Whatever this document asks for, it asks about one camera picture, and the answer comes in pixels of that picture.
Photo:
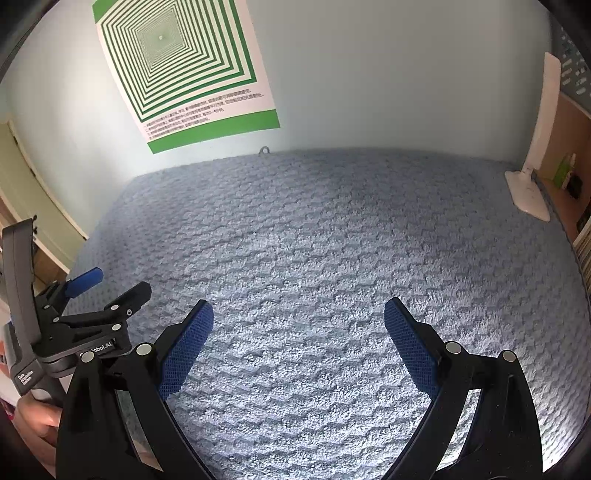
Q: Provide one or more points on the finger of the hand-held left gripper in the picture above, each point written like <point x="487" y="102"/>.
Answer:
<point x="124" y="302"/>
<point x="85" y="279"/>

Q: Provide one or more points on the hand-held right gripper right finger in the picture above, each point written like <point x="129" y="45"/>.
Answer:
<point x="413" y="346"/>

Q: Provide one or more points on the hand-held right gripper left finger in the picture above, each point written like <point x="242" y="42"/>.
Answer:
<point x="184" y="350"/>

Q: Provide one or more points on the person's left hand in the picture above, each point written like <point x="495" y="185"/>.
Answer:
<point x="39" y="415"/>

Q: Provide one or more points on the row of books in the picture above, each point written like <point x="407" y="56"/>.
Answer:
<point x="584" y="261"/>

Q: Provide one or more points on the small black object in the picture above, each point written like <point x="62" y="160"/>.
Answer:
<point x="575" y="185"/>

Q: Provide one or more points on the green bottle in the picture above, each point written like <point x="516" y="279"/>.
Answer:
<point x="565" y="170"/>

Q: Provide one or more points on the white desk lamp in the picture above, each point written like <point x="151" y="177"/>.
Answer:
<point x="545" y="129"/>

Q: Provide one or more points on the wooden bookshelf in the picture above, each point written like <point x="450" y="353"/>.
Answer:
<point x="561" y="138"/>

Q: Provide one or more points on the green striped wall poster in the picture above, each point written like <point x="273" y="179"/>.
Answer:
<point x="184" y="60"/>

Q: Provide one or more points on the perforated wall panel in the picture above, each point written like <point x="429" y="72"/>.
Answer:
<point x="572" y="69"/>

